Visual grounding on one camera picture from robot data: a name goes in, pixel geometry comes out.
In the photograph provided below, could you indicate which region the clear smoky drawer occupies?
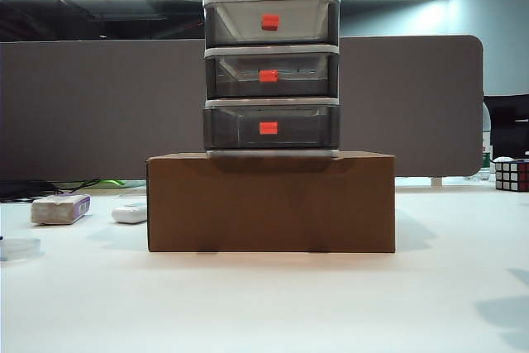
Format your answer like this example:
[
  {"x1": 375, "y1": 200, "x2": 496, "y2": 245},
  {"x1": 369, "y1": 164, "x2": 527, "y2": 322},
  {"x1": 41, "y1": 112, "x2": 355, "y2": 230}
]
[{"x1": 202, "y1": 105, "x2": 341, "y2": 151}]

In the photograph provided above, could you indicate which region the clear drawer with slotted back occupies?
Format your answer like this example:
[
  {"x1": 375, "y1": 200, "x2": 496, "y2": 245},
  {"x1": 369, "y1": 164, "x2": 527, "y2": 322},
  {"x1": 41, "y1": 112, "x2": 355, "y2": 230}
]
[{"x1": 205, "y1": 54, "x2": 341, "y2": 98}]

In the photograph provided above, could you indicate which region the clear drawer with white floor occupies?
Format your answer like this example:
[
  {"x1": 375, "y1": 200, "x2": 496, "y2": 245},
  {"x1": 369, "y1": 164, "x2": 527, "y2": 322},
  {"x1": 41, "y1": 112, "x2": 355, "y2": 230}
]
[{"x1": 205, "y1": 0, "x2": 340, "y2": 45}]

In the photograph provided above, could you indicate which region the brown cardboard box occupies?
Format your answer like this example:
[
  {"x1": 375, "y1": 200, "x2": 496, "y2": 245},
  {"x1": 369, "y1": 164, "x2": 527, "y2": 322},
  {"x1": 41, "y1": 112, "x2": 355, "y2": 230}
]
[{"x1": 145, "y1": 150, "x2": 398, "y2": 255}]

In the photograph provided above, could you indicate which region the white earbuds case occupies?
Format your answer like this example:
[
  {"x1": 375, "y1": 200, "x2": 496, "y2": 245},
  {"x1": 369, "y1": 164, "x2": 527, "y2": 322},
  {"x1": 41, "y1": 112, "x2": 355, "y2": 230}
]
[{"x1": 110, "y1": 202, "x2": 149, "y2": 225}]

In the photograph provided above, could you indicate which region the grey desk partition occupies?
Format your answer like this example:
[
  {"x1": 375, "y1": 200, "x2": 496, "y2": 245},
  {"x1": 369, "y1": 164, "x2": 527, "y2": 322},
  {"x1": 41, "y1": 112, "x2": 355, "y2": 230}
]
[{"x1": 0, "y1": 34, "x2": 485, "y2": 184}]

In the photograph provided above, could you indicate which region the white eraser, purple sleeve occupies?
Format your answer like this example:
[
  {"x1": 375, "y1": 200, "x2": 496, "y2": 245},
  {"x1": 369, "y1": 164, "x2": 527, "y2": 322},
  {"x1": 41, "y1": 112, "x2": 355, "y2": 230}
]
[{"x1": 30, "y1": 193, "x2": 92, "y2": 227}]

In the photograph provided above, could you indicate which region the black office chair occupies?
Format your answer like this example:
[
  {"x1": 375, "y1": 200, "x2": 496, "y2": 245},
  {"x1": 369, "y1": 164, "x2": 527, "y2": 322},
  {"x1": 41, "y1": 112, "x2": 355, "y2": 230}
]
[{"x1": 483, "y1": 94, "x2": 529, "y2": 160}]

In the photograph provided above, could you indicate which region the black rubik's cube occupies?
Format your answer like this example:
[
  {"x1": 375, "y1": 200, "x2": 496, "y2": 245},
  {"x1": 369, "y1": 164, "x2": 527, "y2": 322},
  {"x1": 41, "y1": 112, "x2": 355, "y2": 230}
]
[{"x1": 491, "y1": 156, "x2": 529, "y2": 193}]

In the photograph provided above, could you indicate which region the green cable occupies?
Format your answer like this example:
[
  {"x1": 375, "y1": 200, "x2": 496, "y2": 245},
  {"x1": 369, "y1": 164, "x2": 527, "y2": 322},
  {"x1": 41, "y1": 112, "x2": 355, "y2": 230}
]
[{"x1": 98, "y1": 179, "x2": 146, "y2": 188}]

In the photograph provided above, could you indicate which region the black cable bundle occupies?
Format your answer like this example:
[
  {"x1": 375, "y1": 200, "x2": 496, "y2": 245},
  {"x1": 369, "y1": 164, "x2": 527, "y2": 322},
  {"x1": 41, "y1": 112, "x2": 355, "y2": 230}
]
[{"x1": 0, "y1": 179, "x2": 102, "y2": 204}]

